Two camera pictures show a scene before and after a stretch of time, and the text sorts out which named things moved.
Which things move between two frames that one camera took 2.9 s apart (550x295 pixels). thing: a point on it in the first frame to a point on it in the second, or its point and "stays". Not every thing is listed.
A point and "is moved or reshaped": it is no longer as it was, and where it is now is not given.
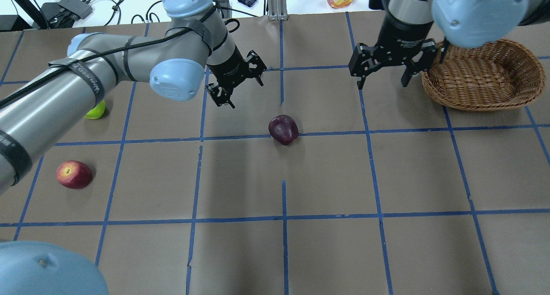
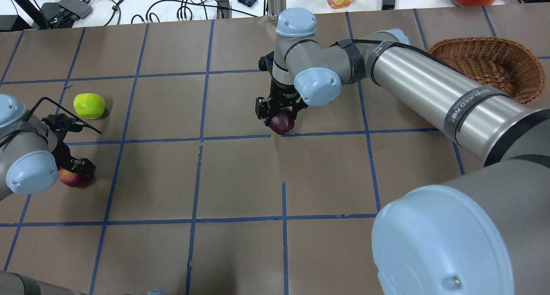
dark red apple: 283,129 is moved or reshaped
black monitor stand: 14,22 stays
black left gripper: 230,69 to 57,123
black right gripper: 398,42 to 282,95
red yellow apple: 74,174 stays
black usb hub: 80,9 stays
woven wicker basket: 503,74 stays
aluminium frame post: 277,3 stays
